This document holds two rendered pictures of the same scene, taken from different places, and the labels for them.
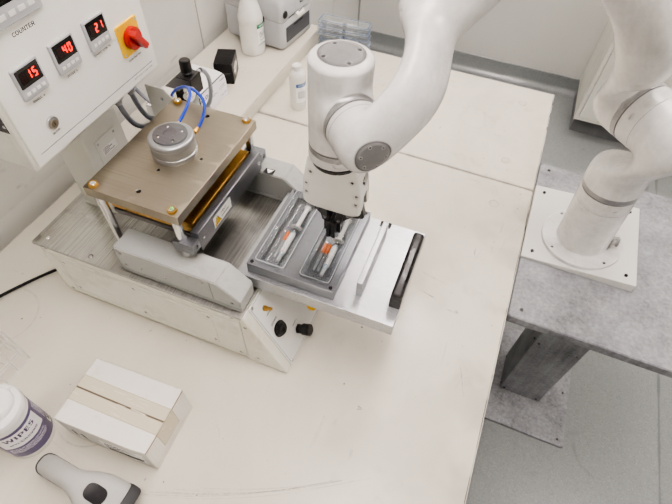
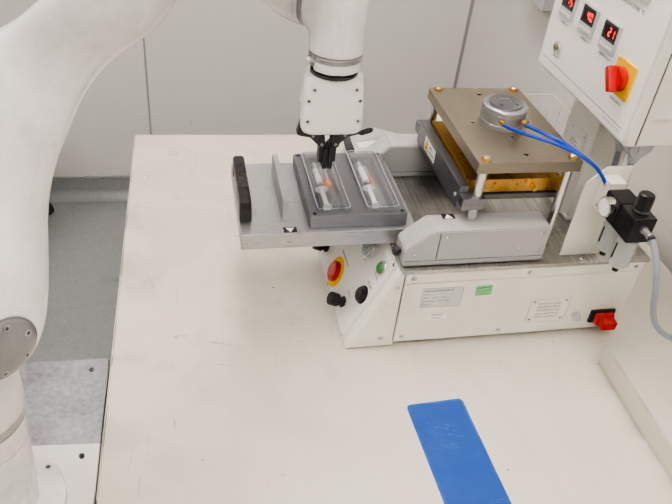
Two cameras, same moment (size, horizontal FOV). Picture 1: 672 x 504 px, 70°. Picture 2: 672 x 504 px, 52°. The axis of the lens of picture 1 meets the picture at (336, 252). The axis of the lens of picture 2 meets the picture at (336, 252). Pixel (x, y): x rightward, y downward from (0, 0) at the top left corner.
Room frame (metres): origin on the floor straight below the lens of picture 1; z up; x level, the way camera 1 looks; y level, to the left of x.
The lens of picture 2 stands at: (1.43, -0.54, 1.64)
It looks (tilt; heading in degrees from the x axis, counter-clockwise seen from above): 38 degrees down; 146
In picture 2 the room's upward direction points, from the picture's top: 7 degrees clockwise
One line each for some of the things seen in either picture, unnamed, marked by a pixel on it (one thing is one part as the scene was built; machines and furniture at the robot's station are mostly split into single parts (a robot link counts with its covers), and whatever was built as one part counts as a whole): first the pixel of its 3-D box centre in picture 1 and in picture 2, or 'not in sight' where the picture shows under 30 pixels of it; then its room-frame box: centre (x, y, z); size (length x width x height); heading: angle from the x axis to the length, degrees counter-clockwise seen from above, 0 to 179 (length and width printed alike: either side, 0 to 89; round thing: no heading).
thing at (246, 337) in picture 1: (211, 242); (467, 252); (0.66, 0.28, 0.84); 0.53 x 0.37 x 0.17; 71
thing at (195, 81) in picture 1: (187, 96); (619, 224); (0.90, 0.34, 1.05); 0.15 x 0.05 x 0.15; 161
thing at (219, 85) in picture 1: (189, 98); not in sight; (1.20, 0.45, 0.83); 0.23 x 0.12 x 0.07; 160
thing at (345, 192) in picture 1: (335, 178); (331, 96); (0.55, 0.01, 1.16); 0.10 x 0.08 x 0.11; 72
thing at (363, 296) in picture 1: (335, 252); (320, 194); (0.55, 0.00, 0.97); 0.30 x 0.22 x 0.08; 71
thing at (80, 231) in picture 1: (181, 215); (494, 208); (0.66, 0.32, 0.93); 0.46 x 0.35 x 0.01; 71
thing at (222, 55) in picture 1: (226, 66); not in sight; (1.38, 0.38, 0.83); 0.09 x 0.06 x 0.07; 1
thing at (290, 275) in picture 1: (311, 240); (347, 187); (0.56, 0.05, 0.98); 0.20 x 0.17 x 0.03; 161
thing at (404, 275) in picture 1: (407, 268); (241, 187); (0.50, -0.13, 0.99); 0.15 x 0.02 x 0.04; 161
